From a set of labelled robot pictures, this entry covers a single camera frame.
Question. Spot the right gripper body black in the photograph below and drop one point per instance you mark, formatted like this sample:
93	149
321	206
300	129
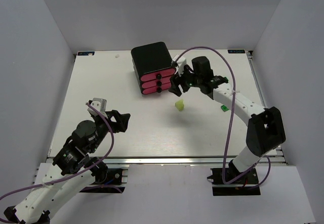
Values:
182	81

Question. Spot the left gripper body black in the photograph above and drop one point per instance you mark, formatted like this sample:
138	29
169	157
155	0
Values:
111	120

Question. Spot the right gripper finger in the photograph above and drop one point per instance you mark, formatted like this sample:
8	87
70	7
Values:
174	88
178	80

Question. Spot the yellow-green lego brick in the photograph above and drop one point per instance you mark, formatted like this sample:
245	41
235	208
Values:
179	105

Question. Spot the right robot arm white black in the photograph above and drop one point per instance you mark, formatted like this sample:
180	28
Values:
243	108

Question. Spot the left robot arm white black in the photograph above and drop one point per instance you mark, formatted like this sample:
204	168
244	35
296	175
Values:
72	169

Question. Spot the pink bottom drawer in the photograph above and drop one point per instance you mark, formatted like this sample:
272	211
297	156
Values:
156	89

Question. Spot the pink top drawer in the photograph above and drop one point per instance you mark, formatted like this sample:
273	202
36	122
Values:
157	74

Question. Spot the black drawer cabinet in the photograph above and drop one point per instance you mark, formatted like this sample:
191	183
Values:
149	58

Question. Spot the right blue corner label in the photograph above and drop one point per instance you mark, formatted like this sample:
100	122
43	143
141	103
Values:
236	51

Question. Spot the blue corner label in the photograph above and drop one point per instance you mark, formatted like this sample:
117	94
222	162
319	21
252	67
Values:
90	53
236	51

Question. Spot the green lego plate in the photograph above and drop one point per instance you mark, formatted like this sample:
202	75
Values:
224	108

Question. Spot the left blue corner label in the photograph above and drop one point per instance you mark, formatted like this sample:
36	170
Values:
90	53

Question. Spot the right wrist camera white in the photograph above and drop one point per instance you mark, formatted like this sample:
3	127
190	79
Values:
179	62

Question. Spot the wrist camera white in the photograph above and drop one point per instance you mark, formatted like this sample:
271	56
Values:
99	104
179	62

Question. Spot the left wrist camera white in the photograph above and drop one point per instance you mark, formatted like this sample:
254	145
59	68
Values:
99	104

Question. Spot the aluminium front rail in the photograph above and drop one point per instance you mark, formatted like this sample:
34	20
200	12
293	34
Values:
195	160

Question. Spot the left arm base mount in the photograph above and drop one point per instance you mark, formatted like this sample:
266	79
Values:
108	177

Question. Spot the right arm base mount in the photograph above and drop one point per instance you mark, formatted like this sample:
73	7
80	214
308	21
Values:
244	186

